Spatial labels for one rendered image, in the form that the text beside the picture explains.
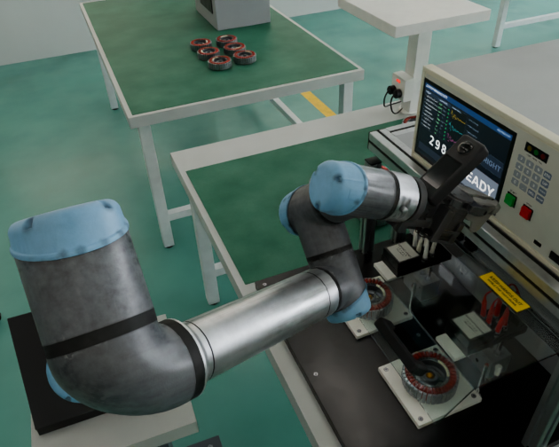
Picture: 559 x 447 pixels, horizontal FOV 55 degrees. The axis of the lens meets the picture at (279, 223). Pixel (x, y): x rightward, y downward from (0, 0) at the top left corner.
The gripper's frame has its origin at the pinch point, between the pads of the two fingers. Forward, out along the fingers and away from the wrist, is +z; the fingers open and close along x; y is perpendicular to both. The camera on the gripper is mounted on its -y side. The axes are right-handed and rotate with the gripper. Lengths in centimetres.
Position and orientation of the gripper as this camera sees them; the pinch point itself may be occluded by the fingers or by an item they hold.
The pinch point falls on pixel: (495, 202)
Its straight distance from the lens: 98.0
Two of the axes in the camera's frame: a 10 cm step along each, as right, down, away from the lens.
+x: 3.8, 5.6, -7.4
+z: 8.5, 1.0, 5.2
